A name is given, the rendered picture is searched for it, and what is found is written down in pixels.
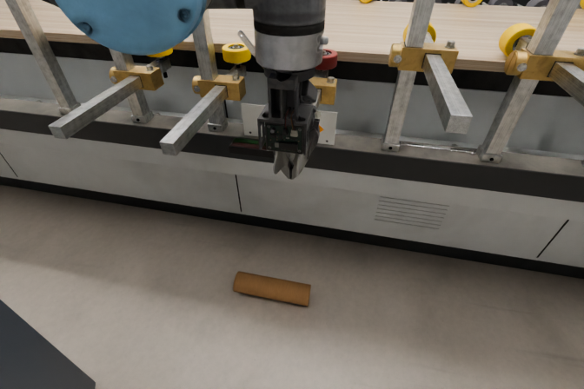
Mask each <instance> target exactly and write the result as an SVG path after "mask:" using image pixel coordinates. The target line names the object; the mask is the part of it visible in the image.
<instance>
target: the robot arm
mask: <svg viewBox="0 0 584 389"><path fill-rule="evenodd" d="M42 1H45V2H47V3H50V4H53V5H55V6H56V7H58V8H60V9H61V11H62V12H63V13H64V15H65V16H66V17H67V18H69V20H70V21H71V22H72V23H73V24H74V25H75V26H76V27H77V28H78V29H79V30H81V31H82V33H84V34H85V35H86V36H88V37H89V38H91V39H93V40H94V41H96V42H97V43H100V44H101V45H103V46H105V47H107V48H109V49H112V50H115V51H118V52H122V53H125V54H130V55H137V56H147V55H154V54H158V53H161V52H164V51H166V50H168V49H171V48H173V47H174V46H176V45H177V44H179V43H181V42H182V41H184V40H185V39H186V38H188V37H189V36H190V35H191V34H192V33H193V32H194V31H195V29H196V28H197V26H198V25H199V23H200V22H201V20H202V17H203V14H204V12H205V10H206V9H252V10H253V18H254V33H255V57H256V61H257V62H258V63H259V64H260V65H261V66H262V67H264V75H265V76H266V77H267V81H268V103H267V104H266V106H265V107H264V109H263V110H262V112H261V114H260V115H259V116H258V118H257V126H258V138H259V149H262V147H263V145H264V143H265V137H266V149H267V150H272V151H273V152H274V157H275V160H274V165H273V171H274V174H275V175H276V174H277V173H278V172H279V171H280V170H281V171H282V172H283V173H284V174H285V176H286V177H287V178H288V179H291V180H294V179H295V178H296V177H297V176H298V175H299V174H300V173H301V172H302V170H303V168H304V167H305V165H306V163H307V161H308V160H309V156H310V154H311V153H312V151H313V150H314V148H315V146H316V145H317V143H318V139H319V135H320V129H319V122H320V119H315V112H316V110H317V107H316V106H315V105H314V104H313V103H312V102H316V98H317V92H318V89H317V88H316V87H315V86H314V85H313V84H312V82H311V81H310V80H309V79H310V78H312V77H313V76H314V75H315V67H316V66H318V65H319V64H320V63H321V62H322V52H323V44H324V45H326V44H328V43H329V38H328V37H327V36H322V34H323V33H324V25H325V12H326V0H42ZM264 123H265V127H264ZM261 126H262V137H261ZM290 153H293V154H295V157H294V160H293V163H294V165H293V166H292V165H291V163H290V161H289V157H290Z"/></svg>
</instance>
